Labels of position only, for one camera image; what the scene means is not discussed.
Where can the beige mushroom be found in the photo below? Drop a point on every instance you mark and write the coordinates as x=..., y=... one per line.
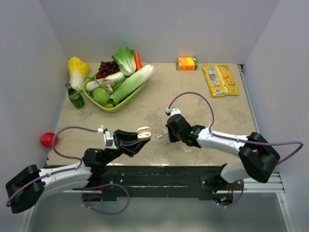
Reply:
x=108, y=85

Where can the red chili pepper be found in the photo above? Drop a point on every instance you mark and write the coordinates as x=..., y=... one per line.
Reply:
x=100, y=76

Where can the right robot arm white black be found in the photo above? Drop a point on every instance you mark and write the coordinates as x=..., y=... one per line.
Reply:
x=258, y=158

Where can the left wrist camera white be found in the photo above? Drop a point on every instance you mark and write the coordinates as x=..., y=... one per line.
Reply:
x=107, y=137

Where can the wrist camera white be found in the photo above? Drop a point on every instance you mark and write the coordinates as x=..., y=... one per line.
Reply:
x=107, y=137
x=172, y=111

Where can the orange juice box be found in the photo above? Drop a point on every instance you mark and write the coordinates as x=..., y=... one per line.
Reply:
x=186, y=64

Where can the green plastic basket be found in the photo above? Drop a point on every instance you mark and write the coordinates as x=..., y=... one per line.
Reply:
x=116, y=107

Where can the red tomato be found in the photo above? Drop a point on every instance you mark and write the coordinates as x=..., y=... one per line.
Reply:
x=46, y=139

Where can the yellow snack packet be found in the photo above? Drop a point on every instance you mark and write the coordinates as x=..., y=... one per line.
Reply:
x=220, y=81

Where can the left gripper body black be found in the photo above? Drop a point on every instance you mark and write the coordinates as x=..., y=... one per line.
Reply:
x=117, y=143

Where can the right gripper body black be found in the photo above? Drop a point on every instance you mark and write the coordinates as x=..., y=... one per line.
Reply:
x=180, y=137

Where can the green glass bottle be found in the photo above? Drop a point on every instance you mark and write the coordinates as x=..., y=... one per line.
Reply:
x=75, y=97

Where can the beige earbud charging case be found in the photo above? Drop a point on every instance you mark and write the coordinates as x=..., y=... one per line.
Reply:
x=144, y=132

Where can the purple grapes bunch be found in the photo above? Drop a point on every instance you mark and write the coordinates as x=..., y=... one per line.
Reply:
x=108, y=68

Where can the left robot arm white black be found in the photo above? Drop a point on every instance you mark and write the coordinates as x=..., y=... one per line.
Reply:
x=32, y=184

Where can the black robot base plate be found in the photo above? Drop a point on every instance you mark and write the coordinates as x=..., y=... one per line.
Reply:
x=160, y=182

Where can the yellow napa cabbage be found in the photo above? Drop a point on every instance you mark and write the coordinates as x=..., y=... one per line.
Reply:
x=78, y=71

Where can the orange carrot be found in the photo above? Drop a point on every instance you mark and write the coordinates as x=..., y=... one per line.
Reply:
x=138, y=62

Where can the white radish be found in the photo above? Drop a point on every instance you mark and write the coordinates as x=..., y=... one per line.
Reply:
x=116, y=77

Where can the long green napa cabbage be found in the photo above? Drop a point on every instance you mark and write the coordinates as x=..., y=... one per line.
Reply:
x=132, y=83

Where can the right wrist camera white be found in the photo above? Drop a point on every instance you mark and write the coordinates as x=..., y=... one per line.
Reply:
x=172, y=111

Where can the round green cabbage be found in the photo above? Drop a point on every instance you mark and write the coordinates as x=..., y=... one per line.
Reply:
x=101, y=96

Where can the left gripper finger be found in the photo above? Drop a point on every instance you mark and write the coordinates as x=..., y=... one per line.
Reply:
x=135, y=146
x=125, y=135

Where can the green lettuce head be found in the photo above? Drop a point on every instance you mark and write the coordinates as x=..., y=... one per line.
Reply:
x=125, y=60

